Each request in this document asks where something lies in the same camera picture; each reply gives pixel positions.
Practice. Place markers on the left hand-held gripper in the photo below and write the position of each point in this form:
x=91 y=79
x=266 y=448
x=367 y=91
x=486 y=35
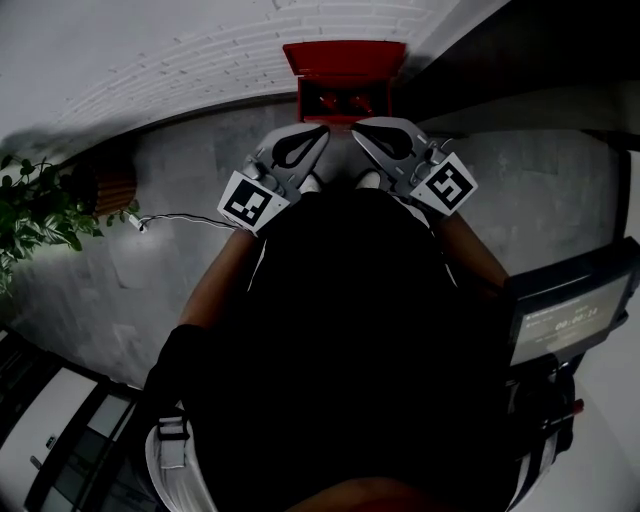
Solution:
x=250 y=205

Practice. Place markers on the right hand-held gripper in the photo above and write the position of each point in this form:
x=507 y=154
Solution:
x=445 y=185

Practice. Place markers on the red fire equipment box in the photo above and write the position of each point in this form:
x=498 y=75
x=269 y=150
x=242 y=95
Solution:
x=302 y=100

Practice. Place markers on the person's left forearm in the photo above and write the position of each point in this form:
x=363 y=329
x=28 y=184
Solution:
x=215 y=280

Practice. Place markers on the person's right forearm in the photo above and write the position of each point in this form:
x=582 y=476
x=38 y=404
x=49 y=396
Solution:
x=470 y=255

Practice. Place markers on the person's white left shoe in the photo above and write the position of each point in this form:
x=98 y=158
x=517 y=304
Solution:
x=310 y=184

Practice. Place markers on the person's white shoe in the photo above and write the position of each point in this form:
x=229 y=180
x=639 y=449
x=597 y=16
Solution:
x=369 y=180
x=310 y=184

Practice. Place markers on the person's white right shoe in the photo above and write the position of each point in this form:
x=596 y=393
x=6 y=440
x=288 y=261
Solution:
x=369 y=180

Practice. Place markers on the white power adapter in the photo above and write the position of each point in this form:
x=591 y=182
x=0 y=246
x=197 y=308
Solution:
x=139 y=224

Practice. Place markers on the person's black shirt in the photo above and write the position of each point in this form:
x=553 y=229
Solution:
x=350 y=325

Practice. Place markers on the brown ribbed plant pot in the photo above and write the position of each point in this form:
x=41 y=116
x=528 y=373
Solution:
x=115 y=192

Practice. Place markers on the black display device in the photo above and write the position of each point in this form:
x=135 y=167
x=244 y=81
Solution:
x=565 y=320

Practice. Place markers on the green leafy plant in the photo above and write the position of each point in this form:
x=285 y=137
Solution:
x=30 y=220

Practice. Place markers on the black clip with red tip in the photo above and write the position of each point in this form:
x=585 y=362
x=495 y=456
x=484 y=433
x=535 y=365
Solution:
x=565 y=415

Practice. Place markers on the glass door with black frame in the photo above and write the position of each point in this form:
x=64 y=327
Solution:
x=65 y=425

